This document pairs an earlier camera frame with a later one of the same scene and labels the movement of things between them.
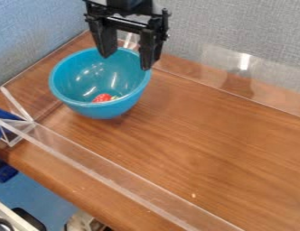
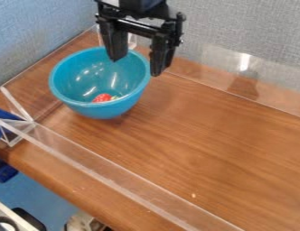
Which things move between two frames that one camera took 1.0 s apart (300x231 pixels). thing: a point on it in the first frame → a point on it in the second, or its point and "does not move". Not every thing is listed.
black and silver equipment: [16, 219] does not move
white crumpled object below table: [83, 222] does not move
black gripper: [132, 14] → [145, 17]
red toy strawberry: [105, 97] does not move
